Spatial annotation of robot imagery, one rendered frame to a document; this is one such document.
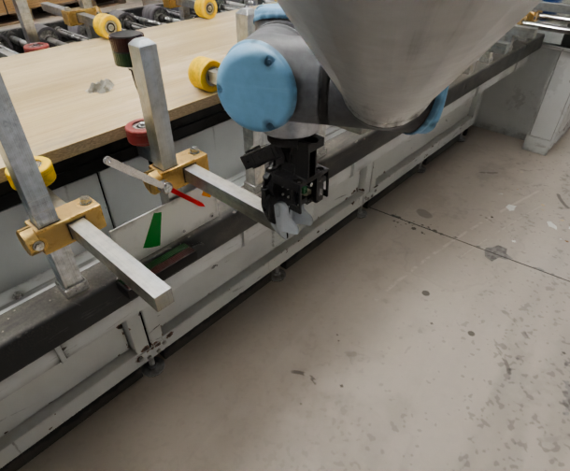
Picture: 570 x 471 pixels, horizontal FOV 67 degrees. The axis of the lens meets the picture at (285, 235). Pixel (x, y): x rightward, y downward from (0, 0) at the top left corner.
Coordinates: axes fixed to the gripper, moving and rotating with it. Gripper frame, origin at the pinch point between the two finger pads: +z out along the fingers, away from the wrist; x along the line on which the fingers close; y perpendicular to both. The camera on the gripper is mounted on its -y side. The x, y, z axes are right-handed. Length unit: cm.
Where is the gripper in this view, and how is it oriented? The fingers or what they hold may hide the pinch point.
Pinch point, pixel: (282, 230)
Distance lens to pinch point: 78.1
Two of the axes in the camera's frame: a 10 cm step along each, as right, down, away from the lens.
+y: 7.4, 4.0, -5.4
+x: 6.8, -4.6, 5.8
